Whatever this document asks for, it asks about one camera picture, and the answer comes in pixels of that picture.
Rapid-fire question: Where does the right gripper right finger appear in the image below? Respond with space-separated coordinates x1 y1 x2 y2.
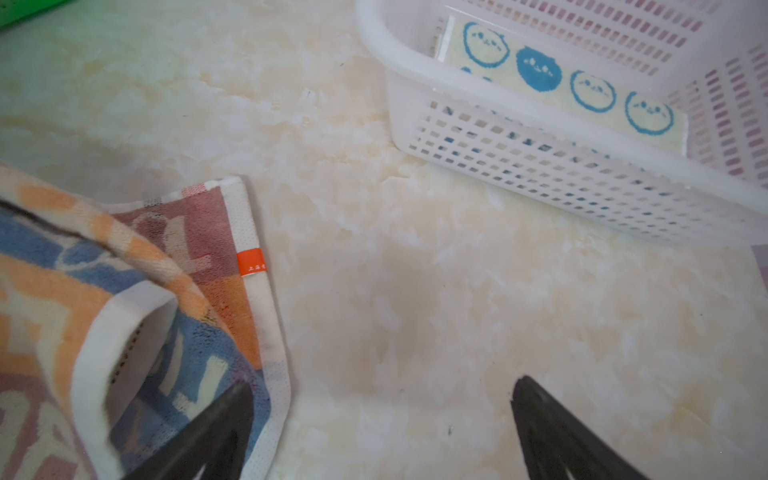
510 376 645 480

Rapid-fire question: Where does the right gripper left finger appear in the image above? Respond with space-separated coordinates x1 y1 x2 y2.
126 381 254 480

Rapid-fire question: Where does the orange blue patterned towel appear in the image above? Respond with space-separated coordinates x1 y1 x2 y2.
1 165 291 479

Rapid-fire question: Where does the blue bunny towel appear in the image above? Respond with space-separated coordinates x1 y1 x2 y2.
435 13 689 156

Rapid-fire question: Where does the green plastic basket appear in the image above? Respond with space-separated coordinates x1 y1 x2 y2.
0 0 66 27

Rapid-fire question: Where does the white plastic basket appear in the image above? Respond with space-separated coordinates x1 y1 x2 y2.
356 1 767 247

